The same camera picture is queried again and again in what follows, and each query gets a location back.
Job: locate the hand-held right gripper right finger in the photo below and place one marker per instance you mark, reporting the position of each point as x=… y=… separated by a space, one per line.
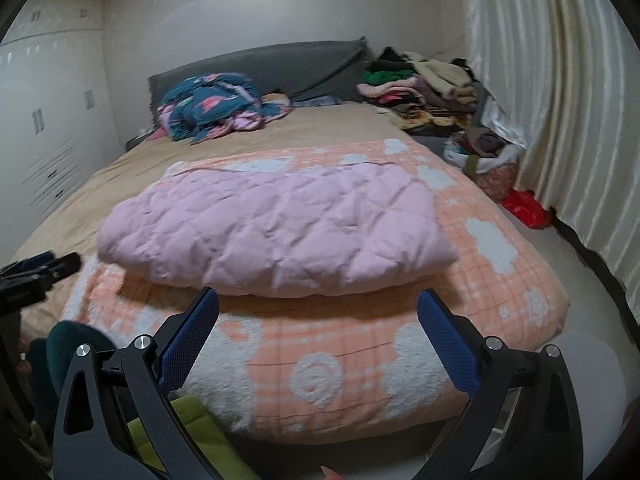
x=447 y=342

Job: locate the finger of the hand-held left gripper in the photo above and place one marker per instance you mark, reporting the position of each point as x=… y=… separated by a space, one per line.
x=30 y=261
x=62 y=266

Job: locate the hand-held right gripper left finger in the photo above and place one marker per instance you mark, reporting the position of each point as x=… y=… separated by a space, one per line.
x=192 y=335

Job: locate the pink quilted jacket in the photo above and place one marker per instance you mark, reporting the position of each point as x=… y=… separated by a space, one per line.
x=280 y=230

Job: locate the floral bag of clothes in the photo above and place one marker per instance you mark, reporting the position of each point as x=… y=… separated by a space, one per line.
x=485 y=160

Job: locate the pile of folded clothes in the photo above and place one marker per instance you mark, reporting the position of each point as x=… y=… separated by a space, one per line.
x=425 y=85

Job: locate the person's left hand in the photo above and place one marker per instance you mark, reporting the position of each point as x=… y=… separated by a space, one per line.
x=23 y=355

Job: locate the person's dark trouser leg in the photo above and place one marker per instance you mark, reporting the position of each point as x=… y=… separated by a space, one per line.
x=65 y=355

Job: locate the orange plaid cloud blanket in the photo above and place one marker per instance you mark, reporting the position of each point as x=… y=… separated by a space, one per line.
x=350 y=340

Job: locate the person's green garment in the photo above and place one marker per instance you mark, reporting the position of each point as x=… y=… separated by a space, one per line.
x=200 y=440

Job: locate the white wardrobe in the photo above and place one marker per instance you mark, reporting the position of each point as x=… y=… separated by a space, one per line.
x=50 y=120

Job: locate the red plastic bag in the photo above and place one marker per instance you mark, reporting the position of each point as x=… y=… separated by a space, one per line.
x=527 y=210

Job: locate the blue flamingo print comforter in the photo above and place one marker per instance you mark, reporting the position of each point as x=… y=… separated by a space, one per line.
x=210 y=105

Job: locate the bed with beige sheet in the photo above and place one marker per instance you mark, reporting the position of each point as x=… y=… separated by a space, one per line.
x=320 y=125

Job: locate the dark patterned pillow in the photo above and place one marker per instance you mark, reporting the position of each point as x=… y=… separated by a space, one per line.
x=320 y=101

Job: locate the shiny cream curtain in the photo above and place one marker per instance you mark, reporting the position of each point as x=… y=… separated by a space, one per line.
x=565 y=100

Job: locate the grey padded headboard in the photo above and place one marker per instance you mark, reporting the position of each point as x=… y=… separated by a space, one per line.
x=280 y=67

